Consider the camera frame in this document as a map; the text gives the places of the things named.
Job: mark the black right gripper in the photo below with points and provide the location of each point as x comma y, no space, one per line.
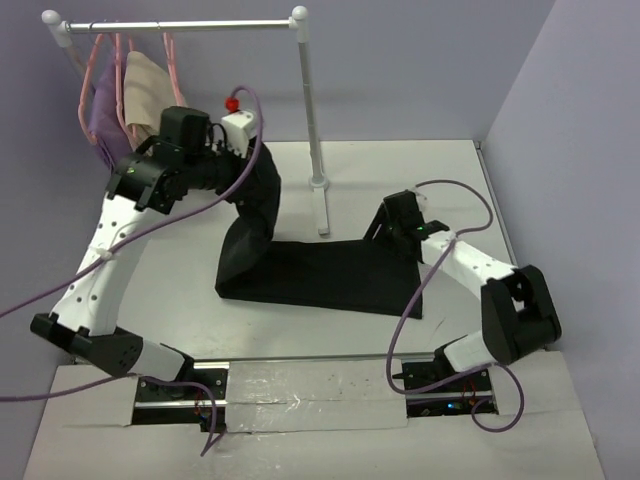
382,216

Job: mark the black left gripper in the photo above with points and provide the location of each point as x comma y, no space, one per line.
240,164

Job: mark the black trousers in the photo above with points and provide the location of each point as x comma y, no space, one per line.
353,275

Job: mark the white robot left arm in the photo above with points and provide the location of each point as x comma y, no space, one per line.
146,184

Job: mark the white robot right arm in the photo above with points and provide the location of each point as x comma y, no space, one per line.
518,316

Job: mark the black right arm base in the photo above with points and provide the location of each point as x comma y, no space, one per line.
453,399

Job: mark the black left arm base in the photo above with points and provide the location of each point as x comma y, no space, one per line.
186,405

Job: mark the pink hanger with beige trousers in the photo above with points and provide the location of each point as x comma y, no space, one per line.
119,97

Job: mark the beige folded trousers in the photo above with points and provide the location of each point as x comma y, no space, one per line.
147,93

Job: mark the pink hanger with purple cloth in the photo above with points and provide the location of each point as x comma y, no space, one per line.
87,90

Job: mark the empty pink hanger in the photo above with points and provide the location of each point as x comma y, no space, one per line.
169,46

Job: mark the purple folded cloth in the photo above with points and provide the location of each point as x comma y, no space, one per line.
112,142

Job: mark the white metal clothes rack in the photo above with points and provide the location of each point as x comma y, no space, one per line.
298,21

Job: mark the silver tape patch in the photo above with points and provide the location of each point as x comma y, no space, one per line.
320,395

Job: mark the white cardboard cover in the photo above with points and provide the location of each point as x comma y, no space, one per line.
83,438

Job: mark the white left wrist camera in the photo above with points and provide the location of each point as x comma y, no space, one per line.
240,128

